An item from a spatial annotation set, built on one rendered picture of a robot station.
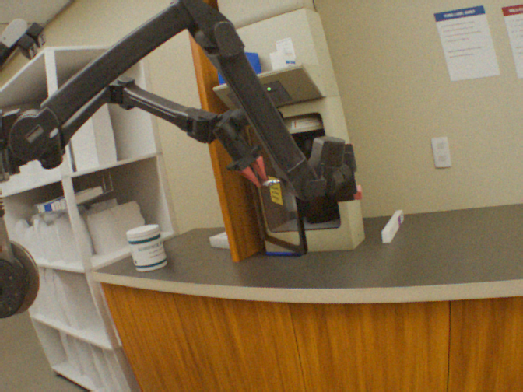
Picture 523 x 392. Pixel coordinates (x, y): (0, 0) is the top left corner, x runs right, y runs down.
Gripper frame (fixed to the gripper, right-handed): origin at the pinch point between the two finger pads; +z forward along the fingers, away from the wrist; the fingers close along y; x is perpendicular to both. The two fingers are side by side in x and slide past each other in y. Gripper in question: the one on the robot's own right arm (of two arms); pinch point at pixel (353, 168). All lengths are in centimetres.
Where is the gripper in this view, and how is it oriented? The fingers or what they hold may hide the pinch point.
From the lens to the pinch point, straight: 113.3
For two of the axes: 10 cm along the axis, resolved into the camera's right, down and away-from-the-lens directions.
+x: -8.2, 0.9, 5.6
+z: 5.3, -2.3, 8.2
